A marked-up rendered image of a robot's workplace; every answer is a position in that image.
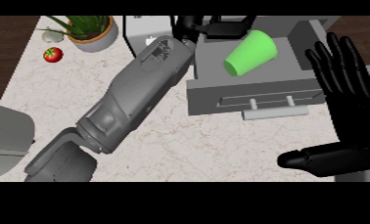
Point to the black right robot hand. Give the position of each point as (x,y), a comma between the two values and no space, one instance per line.
(349,117)

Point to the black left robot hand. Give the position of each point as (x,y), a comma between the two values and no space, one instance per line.
(226,27)

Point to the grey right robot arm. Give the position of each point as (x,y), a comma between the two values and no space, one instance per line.
(354,177)

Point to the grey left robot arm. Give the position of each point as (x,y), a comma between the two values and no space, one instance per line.
(139,81)

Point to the green cup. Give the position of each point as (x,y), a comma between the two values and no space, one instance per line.
(253,53)

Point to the grey open drawer box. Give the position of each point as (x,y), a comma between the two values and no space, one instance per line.
(284,69)

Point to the grey drawer front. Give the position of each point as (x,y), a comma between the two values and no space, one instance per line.
(212,99)

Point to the grey cabinet housing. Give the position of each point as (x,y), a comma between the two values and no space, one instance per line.
(297,27)

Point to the potted green plant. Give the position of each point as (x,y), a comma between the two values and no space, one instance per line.
(93,34)

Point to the pale garlic bulb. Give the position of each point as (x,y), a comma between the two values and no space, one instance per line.
(50,36)

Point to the red tomato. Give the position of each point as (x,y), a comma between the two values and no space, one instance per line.
(52,54)

